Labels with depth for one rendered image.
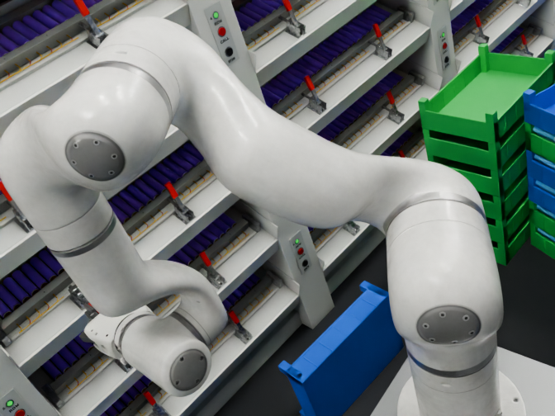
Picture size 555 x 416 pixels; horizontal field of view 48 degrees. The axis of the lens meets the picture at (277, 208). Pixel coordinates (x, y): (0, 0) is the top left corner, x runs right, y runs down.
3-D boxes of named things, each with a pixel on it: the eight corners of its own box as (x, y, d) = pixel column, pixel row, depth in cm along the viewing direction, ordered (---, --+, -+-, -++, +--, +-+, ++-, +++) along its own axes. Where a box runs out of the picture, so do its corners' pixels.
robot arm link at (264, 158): (450, 325, 74) (438, 233, 87) (522, 268, 67) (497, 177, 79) (50, 138, 62) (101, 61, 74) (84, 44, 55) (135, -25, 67)
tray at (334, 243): (444, 156, 195) (454, 125, 184) (322, 280, 168) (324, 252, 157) (391, 125, 203) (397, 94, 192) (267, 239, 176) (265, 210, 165)
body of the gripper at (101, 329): (126, 375, 99) (97, 352, 107) (173, 331, 103) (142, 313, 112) (101, 342, 95) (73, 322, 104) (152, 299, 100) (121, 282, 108)
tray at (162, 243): (253, 186, 140) (252, 158, 133) (26, 378, 113) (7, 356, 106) (193, 144, 149) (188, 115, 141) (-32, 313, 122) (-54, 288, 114)
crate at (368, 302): (404, 347, 155) (379, 333, 161) (390, 292, 143) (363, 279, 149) (324, 435, 143) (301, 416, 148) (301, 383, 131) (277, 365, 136)
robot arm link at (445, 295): (490, 301, 87) (481, 168, 72) (514, 421, 73) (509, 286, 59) (403, 309, 90) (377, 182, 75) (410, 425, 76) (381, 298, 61)
